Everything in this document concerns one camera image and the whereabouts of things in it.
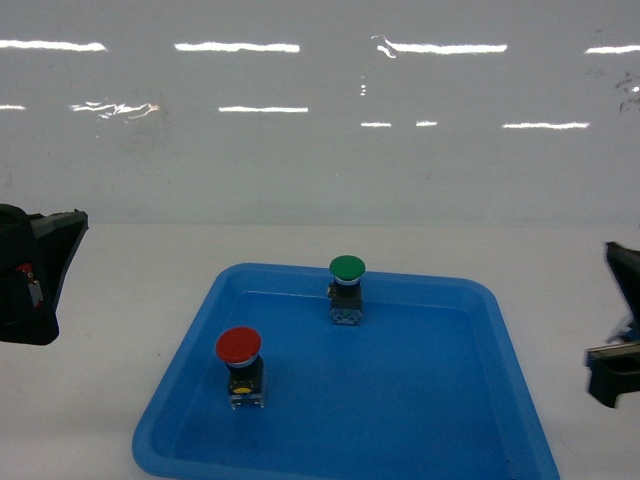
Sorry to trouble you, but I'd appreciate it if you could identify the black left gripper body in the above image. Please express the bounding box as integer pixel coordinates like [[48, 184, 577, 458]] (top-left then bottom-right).
[[1, 204, 89, 346]]

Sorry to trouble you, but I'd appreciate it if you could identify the green mushroom push button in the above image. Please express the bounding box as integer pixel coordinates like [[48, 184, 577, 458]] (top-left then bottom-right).
[[327, 255, 366, 326]]

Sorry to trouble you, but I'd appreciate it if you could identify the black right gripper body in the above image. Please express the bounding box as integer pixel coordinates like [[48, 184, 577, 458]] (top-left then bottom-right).
[[585, 242, 639, 408]]

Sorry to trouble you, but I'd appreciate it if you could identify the red mushroom push button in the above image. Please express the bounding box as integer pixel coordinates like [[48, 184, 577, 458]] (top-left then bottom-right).
[[215, 326, 266, 409]]

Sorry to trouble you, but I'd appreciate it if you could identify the blue plastic tray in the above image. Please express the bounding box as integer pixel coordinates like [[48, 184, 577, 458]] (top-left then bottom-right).
[[132, 264, 558, 479]]

